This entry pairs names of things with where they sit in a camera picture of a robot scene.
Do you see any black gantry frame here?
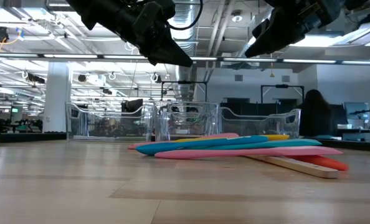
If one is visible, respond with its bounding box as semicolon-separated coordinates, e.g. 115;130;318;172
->
260;83;305;108

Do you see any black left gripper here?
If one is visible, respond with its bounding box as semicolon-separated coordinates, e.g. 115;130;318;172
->
107;0;194;67

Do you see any light blue silicone spatula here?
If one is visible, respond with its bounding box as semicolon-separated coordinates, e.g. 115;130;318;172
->
200;138;323;151

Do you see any blue silicone spoon with label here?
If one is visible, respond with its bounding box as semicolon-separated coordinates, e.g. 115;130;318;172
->
135;135;270;157

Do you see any yellow silicone spoon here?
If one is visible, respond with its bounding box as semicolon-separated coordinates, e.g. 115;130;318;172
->
174;134;290;143

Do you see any horizontal light bar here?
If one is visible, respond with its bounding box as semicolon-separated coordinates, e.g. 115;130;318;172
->
0;52;370;65

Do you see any silver spiral duct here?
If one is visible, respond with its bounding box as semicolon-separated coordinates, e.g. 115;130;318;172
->
233;30;267;60
168;7;202;101

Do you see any red spatula with wooden handle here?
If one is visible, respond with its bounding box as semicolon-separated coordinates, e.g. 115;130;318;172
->
245;154;340;180

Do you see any person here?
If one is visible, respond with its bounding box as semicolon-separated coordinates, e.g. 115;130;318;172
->
298;89;333;138
186;106;201;128

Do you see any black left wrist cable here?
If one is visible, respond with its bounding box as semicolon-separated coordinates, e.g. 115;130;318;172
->
168;0;204;31

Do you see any grey desk monitor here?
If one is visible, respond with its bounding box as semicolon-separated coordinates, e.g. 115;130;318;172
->
343;101;370;121

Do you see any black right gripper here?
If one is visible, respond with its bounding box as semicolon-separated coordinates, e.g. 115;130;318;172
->
244;0;348;58

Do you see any narrow clear plastic bin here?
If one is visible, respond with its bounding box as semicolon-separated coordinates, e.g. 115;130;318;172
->
151;100;221;142

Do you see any black monitor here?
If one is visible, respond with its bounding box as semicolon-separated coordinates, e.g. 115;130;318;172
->
121;98;144;114

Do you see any wide clear plastic bin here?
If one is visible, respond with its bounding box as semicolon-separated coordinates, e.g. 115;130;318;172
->
219;106;302;140
65;101;155;142

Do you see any white building column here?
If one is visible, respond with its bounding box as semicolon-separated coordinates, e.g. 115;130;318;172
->
43;61;73;134

